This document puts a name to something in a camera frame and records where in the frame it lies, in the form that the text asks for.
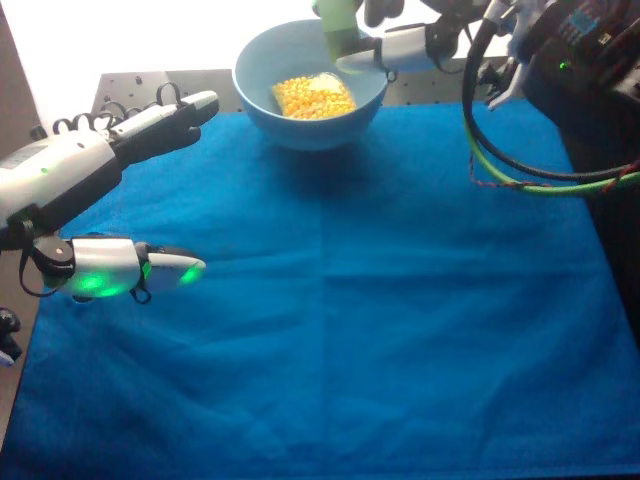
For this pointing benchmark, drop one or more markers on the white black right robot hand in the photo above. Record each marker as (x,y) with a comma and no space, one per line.
(405,47)

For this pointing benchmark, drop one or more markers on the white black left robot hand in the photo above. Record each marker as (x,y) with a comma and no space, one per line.
(55,165)

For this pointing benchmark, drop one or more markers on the green rectangular block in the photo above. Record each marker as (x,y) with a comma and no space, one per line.
(340,25)

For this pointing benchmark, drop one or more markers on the bag of yellow beads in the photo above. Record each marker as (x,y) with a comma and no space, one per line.
(312,102)

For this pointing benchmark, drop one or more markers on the dark curtain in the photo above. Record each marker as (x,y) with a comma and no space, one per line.
(15,75)

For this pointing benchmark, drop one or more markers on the light blue bowl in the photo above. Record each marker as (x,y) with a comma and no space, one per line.
(265,65)

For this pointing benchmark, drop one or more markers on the blue cloth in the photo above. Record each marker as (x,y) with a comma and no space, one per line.
(320,360)

